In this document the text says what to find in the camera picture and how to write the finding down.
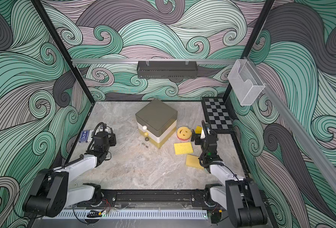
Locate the black wall-mounted shelf tray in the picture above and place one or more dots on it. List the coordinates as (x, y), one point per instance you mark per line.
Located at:
(173, 70)

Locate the white slotted cable duct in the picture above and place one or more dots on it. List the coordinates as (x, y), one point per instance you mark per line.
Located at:
(85, 215)

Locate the light yellow foam sponge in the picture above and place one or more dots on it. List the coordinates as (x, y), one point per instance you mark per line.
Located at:
(193, 161)

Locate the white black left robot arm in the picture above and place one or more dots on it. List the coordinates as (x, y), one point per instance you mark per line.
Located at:
(51, 189)

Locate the yellow rectangular sponge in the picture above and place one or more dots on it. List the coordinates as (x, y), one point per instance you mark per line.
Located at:
(198, 130)

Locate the clear plastic wall bin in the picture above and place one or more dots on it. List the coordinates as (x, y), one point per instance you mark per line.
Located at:
(245, 81)

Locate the blue playing card box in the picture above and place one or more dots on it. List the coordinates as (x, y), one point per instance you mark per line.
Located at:
(85, 136)

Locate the yellow sponge cloth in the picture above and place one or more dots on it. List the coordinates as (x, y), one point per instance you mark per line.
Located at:
(183, 148)

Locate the round smiley sponge pink-backed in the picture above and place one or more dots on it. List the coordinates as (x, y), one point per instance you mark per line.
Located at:
(184, 133)

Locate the olive three-drawer storage box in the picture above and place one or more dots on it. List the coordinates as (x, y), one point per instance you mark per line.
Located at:
(160, 119)

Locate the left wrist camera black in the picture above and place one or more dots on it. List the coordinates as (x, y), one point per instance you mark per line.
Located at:
(102, 127)

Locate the black white checkerboard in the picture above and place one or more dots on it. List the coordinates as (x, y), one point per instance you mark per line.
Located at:
(216, 115)

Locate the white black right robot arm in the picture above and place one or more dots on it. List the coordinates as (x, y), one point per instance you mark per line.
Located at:
(238, 195)

